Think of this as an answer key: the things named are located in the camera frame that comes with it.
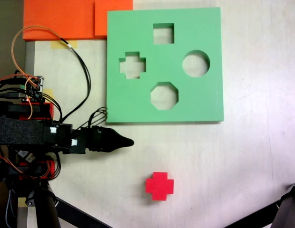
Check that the orange foam block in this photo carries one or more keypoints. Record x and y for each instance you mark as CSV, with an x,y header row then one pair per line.
x,y
57,19

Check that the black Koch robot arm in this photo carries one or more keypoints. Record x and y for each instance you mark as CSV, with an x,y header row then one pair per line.
x,y
19,130

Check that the small circuit board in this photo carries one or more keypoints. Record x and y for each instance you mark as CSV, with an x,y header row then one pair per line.
x,y
33,89

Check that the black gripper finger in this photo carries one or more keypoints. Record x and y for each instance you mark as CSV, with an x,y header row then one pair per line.
x,y
116,141

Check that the silver usb plug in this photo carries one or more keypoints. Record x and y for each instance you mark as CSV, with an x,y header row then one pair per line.
x,y
26,156

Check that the red cross columnar block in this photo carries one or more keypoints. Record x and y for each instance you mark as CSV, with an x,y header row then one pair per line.
x,y
159,185

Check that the green shape sorter board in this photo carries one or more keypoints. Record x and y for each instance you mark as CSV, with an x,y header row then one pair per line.
x,y
138,31

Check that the yellow masking tape piece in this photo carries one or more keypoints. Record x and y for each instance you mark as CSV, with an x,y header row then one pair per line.
x,y
48,92
22,202
64,44

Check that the black tripod leg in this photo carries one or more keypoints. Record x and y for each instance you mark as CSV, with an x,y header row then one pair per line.
x,y
286,213
47,213

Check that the red base clamp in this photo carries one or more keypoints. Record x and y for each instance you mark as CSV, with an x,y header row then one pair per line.
x,y
48,110
50,167

